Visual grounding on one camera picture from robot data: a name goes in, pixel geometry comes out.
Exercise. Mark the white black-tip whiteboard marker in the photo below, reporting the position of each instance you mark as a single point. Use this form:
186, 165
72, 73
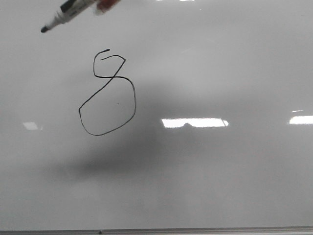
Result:
66, 12

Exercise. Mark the white glossy whiteboard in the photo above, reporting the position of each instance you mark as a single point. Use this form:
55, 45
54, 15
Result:
157, 114

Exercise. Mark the grey aluminium whiteboard frame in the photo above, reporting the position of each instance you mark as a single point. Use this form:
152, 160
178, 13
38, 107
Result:
289, 230

